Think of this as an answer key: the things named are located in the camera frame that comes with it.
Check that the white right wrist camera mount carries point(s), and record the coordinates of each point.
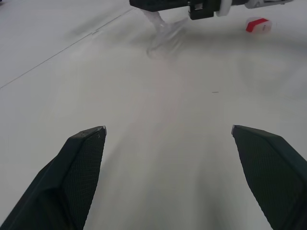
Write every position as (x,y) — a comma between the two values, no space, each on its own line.
(223,8)

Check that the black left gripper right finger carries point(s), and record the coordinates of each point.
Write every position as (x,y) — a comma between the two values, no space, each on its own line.
(275,172)

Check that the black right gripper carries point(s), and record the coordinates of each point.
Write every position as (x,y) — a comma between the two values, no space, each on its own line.
(204,10)

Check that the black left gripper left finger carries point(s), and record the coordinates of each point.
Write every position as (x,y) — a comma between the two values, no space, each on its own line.
(60,182)

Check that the clear wine glass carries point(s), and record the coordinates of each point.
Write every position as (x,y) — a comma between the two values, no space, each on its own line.
(159,26)

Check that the red and white small box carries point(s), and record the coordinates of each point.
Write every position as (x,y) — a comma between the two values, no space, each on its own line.
(259,25)

